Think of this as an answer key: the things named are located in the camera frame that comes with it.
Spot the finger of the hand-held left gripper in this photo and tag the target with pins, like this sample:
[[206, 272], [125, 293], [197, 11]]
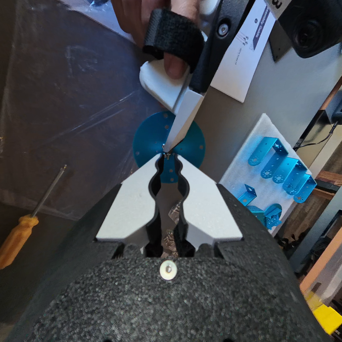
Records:
[[184, 115]]

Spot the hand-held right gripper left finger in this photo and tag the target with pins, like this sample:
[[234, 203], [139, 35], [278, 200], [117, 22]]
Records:
[[128, 211]]

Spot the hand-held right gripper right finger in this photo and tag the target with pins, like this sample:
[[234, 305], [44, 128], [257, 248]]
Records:
[[208, 211]]

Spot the blue round metal disc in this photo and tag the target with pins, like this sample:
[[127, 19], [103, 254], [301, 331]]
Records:
[[149, 139]]

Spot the grey desk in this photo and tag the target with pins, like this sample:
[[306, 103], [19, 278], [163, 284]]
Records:
[[280, 88]]

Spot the dark grey desk mat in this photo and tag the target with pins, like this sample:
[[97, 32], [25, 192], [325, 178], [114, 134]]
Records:
[[40, 80]]

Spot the person's left hand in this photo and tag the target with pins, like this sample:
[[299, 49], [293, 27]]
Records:
[[139, 16]]

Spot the white paper booklet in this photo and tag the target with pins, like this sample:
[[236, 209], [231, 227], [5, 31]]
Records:
[[235, 69]]

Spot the pile of small parts bags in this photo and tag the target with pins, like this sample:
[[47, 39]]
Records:
[[172, 213]]

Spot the clear plastic bag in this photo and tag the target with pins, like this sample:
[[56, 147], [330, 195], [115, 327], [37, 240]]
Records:
[[80, 160]]

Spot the yellow box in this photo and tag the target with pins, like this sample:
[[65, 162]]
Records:
[[326, 315]]

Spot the small blue angle bracket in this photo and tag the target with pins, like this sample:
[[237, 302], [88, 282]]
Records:
[[244, 197]]

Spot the blue servo mount bracket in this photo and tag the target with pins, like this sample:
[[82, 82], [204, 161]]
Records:
[[267, 216]]

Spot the blue U-shaped metal bracket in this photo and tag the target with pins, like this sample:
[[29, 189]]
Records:
[[306, 191], [275, 167], [294, 184], [263, 149], [287, 173]]

